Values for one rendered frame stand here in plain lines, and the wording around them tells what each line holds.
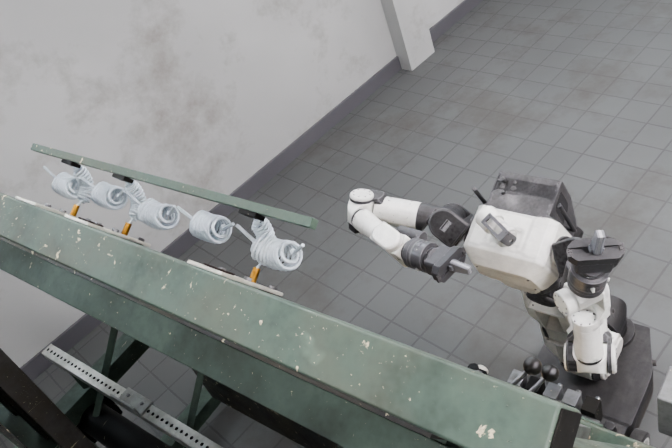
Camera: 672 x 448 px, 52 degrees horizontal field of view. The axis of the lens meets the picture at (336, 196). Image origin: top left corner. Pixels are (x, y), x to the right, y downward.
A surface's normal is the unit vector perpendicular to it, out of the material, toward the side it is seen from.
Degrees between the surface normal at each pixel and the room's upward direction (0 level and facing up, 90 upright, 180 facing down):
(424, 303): 0
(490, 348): 0
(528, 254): 23
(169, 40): 90
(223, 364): 30
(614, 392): 0
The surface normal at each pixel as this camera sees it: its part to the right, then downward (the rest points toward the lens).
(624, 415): -0.30, -0.74
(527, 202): -0.50, -0.44
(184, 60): 0.68, 0.28
